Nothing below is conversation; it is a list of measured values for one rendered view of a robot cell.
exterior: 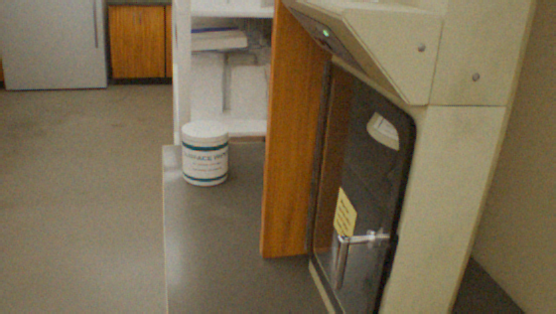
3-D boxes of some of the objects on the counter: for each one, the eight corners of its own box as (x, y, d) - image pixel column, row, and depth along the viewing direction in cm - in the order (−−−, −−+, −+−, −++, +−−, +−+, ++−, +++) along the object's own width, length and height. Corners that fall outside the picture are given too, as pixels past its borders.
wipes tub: (224, 165, 140) (225, 118, 134) (230, 185, 129) (231, 135, 123) (182, 167, 137) (180, 119, 131) (184, 188, 126) (182, 137, 120)
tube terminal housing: (411, 255, 104) (485, -118, 72) (493, 362, 75) (670, -152, 44) (308, 267, 98) (350, -142, 66) (364, 391, 69) (481, -200, 38)
